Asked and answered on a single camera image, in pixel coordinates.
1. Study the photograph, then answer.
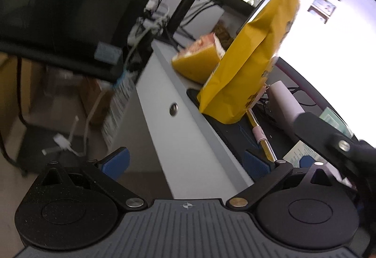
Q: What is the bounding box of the black computer tower case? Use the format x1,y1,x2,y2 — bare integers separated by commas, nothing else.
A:
1,0,149,83

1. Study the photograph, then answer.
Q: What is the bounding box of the white usb cable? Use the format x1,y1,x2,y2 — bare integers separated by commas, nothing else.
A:
41,90,104,158

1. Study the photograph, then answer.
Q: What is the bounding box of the white teal product box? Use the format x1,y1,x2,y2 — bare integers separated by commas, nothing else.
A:
283,112,357,183

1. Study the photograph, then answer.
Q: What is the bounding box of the AOC computer monitor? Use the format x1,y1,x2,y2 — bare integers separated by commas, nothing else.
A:
249,0,375,145

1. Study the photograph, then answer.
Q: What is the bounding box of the silver pink metal rod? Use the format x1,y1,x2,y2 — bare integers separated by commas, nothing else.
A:
247,109,277,162

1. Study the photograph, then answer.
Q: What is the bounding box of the yellow tiger snack bag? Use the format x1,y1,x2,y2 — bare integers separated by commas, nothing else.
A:
198,0,300,124

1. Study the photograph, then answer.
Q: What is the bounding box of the white paper roll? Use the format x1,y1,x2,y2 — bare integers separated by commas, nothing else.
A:
266,80,305,131

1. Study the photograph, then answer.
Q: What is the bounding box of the white desk drawer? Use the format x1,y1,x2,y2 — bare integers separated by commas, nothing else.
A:
136,40,253,201

